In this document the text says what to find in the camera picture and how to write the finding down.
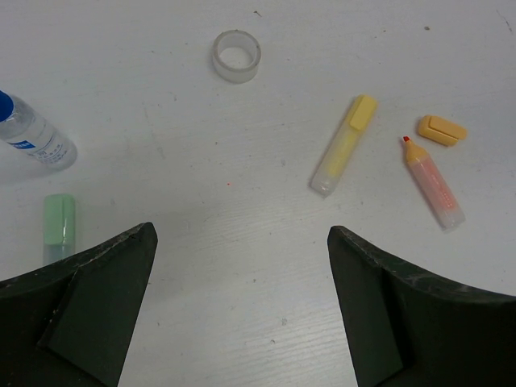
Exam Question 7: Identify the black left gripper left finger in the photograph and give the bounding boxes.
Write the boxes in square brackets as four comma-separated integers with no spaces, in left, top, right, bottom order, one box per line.
[1,223,157,386]

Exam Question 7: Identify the yellow highlighter pen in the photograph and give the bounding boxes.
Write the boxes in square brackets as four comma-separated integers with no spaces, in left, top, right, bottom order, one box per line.
[310,94,378,197]

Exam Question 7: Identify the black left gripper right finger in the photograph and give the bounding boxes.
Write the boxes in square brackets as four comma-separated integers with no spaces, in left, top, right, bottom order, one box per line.
[327,226,515,386]

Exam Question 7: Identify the clear tape roll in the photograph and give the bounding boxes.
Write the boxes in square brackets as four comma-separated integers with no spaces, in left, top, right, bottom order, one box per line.
[211,30,261,84]

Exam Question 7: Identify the green highlighter pen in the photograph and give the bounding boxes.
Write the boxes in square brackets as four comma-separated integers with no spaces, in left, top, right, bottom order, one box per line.
[43,193,76,265]

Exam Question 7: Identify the blue spray bottle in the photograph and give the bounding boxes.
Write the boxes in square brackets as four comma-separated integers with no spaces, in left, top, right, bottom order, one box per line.
[1,91,77,170]

